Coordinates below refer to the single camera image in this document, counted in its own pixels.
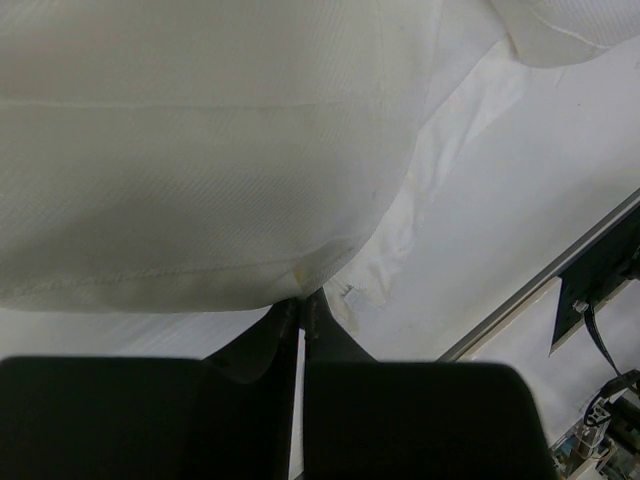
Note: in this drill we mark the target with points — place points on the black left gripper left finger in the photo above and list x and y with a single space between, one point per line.
227 416

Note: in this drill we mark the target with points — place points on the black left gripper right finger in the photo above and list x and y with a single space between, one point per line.
368 419

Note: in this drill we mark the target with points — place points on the white pleated skirt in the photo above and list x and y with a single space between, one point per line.
173 156

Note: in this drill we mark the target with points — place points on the aluminium table edge rail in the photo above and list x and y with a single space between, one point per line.
524 294

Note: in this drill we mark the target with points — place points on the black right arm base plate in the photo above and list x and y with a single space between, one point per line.
605 261

